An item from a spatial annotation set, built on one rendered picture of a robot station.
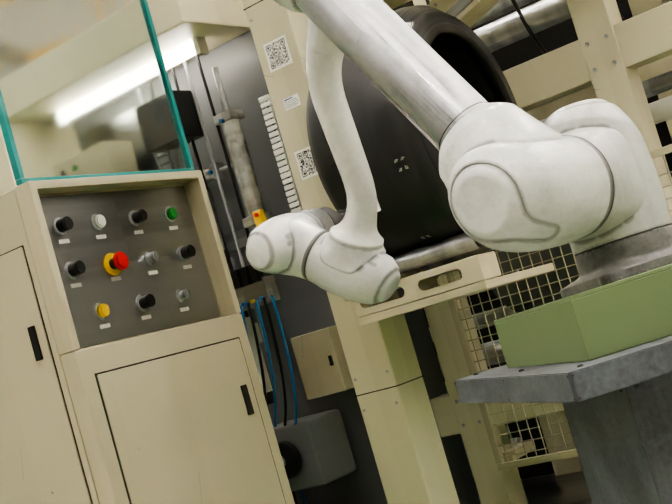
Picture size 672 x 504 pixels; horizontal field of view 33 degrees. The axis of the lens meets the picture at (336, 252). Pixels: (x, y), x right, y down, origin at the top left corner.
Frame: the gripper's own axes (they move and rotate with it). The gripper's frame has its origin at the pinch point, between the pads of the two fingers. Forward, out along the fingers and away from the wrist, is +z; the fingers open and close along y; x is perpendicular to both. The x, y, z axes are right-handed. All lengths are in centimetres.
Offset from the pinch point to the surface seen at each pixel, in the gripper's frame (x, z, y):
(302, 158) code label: -17.1, 31.1, 32.9
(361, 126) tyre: -17.4, 9.4, 0.1
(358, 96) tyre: -23.9, 11.6, -0.7
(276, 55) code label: -44, 35, 32
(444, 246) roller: 14.5, 18.8, -3.6
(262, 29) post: -52, 36, 34
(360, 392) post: 43, 23, 36
